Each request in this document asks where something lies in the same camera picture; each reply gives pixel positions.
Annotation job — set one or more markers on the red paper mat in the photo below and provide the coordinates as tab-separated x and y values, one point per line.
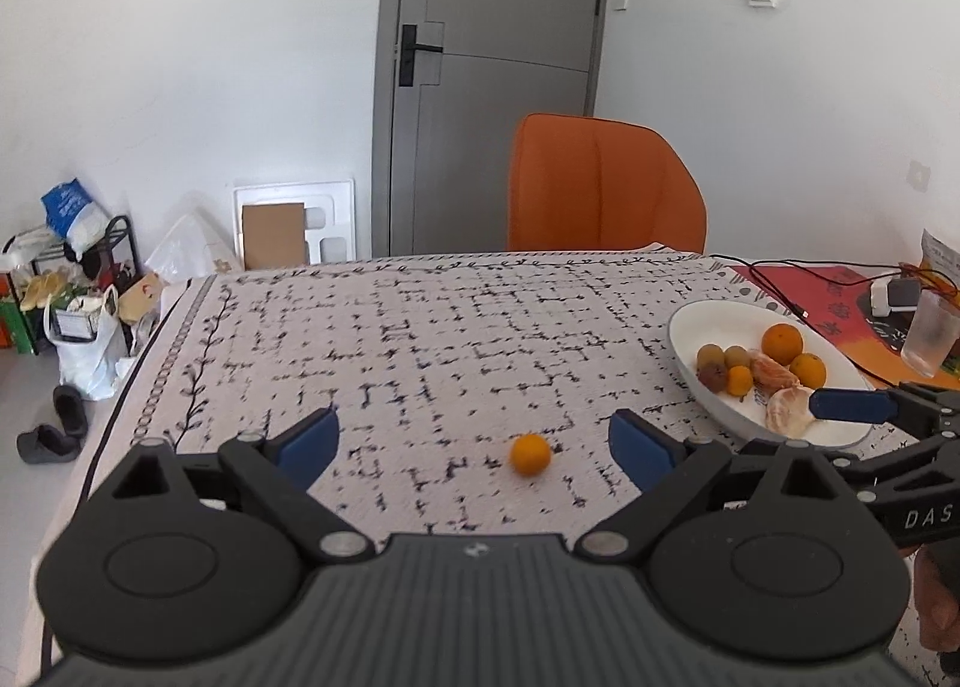
835	302

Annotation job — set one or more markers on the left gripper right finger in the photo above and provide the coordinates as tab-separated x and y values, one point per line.
677	481

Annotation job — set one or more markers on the patterned tablecloth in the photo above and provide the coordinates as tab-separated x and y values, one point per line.
434	366

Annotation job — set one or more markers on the blue white bag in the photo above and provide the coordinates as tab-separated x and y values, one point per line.
73	215

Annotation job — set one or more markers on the white ceramic plate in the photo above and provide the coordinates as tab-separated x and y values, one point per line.
732	324

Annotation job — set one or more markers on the large orange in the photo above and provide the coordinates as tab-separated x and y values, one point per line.
782	343

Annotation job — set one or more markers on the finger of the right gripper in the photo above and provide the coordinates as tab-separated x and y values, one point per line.
915	408

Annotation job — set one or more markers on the grey door with handle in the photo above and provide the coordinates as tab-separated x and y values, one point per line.
453	80

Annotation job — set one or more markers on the small mandarin orange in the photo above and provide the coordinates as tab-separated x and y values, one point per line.
740	381

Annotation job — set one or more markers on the snack bag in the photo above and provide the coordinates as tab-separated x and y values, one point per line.
939	262

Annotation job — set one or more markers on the white charger block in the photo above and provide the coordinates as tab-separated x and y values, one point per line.
891	295

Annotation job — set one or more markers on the clear plastic cup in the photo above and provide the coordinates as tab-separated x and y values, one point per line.
933	332

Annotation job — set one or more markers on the orange chair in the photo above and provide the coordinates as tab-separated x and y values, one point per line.
580	183

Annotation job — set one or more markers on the green kiwi fruit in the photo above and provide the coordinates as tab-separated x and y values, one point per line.
736	356
710	354

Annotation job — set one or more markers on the white foam packaging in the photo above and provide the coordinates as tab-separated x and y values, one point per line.
330	216

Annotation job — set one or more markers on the tiny mandarin orange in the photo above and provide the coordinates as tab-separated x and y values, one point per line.
530	455

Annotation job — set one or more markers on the white plastic bag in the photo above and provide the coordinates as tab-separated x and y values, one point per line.
90	364

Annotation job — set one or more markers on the black slipper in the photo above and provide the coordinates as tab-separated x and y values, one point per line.
57	444

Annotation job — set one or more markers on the large peeled pomelo piece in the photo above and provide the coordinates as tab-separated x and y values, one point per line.
788	413

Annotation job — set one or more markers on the dark red fruit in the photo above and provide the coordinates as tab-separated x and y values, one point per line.
714	375

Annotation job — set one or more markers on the person's right hand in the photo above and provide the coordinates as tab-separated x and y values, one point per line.
936	605

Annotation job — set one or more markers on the small peeled pomelo piece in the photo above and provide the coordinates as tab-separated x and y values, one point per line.
769	375

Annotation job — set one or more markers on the brown cardboard piece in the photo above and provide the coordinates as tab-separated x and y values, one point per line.
274	236

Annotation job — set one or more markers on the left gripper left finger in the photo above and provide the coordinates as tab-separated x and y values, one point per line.
274	476

